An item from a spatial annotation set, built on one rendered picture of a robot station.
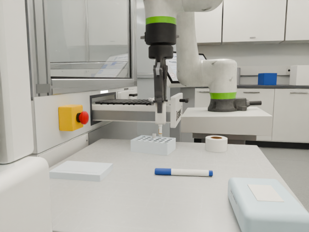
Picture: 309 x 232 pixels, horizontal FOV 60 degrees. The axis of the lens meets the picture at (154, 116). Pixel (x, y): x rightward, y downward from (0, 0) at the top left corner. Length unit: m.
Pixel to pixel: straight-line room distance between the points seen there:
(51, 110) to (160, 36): 0.37
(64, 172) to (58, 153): 0.18
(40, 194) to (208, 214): 0.29
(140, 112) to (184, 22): 0.49
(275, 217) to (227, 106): 0.92
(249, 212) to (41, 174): 0.28
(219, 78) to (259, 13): 3.27
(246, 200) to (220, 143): 0.43
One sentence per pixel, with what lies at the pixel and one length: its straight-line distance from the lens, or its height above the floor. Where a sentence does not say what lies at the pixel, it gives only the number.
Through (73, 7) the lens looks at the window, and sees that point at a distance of 0.99.
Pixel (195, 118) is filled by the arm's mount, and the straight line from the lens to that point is 1.15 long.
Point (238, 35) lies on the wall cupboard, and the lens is 4.42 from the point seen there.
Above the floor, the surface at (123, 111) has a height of 0.87.
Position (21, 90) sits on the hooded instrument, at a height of 0.98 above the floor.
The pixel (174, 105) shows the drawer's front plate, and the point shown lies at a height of 0.90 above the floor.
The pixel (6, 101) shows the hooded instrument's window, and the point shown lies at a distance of 0.28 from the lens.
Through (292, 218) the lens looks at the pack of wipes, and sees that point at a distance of 0.44.
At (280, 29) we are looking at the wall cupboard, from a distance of 4.52.
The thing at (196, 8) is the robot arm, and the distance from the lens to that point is 0.81.
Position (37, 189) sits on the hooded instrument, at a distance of 0.31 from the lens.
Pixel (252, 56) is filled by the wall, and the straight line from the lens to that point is 4.77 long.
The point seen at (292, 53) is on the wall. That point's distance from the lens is 4.90.
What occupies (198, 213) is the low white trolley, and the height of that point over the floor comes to 0.76.
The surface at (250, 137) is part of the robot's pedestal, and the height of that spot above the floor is 0.73.
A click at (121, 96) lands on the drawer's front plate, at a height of 0.90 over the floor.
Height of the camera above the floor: 0.99
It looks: 8 degrees down
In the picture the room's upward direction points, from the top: straight up
